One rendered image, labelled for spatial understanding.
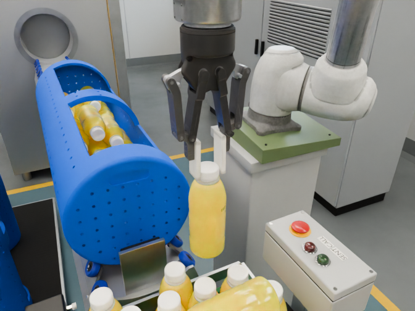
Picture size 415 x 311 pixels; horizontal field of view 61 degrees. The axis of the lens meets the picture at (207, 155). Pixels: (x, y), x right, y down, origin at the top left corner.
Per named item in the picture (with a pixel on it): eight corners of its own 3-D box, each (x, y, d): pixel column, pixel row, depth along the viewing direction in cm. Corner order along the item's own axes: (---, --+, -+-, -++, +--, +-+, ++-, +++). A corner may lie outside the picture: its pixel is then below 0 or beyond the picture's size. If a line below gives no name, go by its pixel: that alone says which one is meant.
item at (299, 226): (301, 221, 73) (301, 217, 73) (312, 232, 71) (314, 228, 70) (287, 227, 72) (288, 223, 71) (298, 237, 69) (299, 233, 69)
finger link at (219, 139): (213, 129, 57) (217, 128, 57) (213, 166, 60) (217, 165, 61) (222, 136, 54) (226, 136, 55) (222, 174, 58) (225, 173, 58)
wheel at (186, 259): (180, 246, 83) (175, 252, 83) (188, 258, 79) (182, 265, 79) (191, 253, 86) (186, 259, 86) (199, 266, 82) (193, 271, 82)
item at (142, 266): (164, 273, 84) (161, 232, 77) (168, 279, 82) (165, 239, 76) (123, 287, 80) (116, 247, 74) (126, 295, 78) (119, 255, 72)
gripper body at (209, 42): (222, 16, 51) (220, 78, 56) (167, 21, 48) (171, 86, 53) (249, 24, 45) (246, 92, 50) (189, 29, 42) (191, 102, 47)
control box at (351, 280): (297, 243, 82) (303, 208, 77) (365, 310, 66) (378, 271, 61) (261, 257, 78) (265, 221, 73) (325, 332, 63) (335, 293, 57)
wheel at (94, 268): (99, 253, 83) (91, 252, 81) (103, 266, 79) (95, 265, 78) (89, 268, 83) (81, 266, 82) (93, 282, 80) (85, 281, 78)
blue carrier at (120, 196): (111, 121, 157) (105, 57, 144) (191, 245, 89) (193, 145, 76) (42, 130, 146) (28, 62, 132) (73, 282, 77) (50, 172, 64)
